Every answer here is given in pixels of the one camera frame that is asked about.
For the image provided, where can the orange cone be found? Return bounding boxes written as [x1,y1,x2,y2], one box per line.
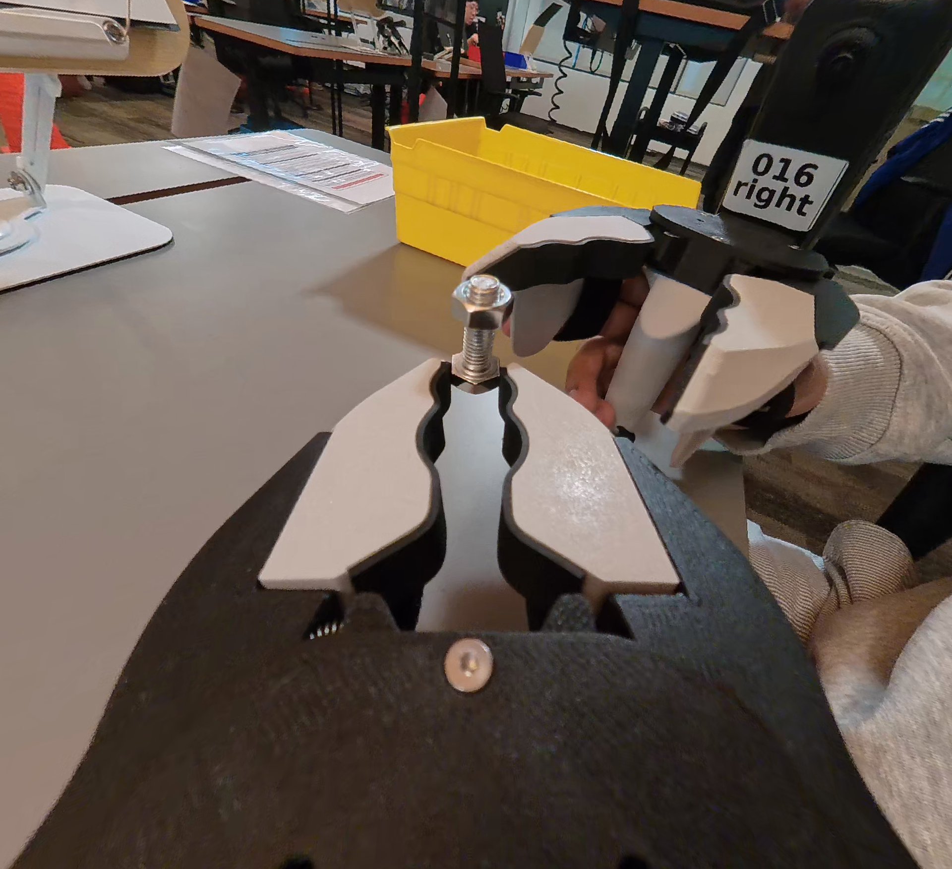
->
[0,71,94,150]

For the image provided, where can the person's right forearm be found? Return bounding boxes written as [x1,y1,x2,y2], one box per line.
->
[717,280,952,467]

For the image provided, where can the silver hex nut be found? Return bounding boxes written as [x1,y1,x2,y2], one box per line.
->
[451,275,514,331]

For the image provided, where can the laminated instruction sheet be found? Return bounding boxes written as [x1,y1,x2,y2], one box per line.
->
[164,130,395,214]

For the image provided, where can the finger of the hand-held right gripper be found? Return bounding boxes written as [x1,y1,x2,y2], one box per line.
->
[461,210,657,359]
[660,272,825,468]

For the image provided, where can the person's grey sweatshirt torso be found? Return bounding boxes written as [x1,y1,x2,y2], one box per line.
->
[747,519,952,869]

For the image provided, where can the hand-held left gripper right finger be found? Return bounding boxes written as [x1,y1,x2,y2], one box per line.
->
[497,362,683,596]

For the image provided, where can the black mesh office chair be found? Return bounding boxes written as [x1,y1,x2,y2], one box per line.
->
[876,462,952,563]

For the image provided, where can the person's right hand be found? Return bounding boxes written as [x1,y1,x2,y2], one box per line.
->
[564,276,828,438]

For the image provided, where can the yellow plastic bin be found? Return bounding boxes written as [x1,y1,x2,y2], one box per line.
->
[387,116,702,267]

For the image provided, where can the silver hex bolt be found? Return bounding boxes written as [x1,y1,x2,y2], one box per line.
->
[448,276,501,394]

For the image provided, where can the grey desk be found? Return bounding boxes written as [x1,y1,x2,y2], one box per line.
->
[0,128,748,869]

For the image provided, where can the long brown office desk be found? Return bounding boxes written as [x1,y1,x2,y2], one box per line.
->
[189,13,555,150]

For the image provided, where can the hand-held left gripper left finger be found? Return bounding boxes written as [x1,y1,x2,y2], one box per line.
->
[257,357,452,592]

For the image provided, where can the pale grey chair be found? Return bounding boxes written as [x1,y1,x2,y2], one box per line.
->
[173,49,244,141]

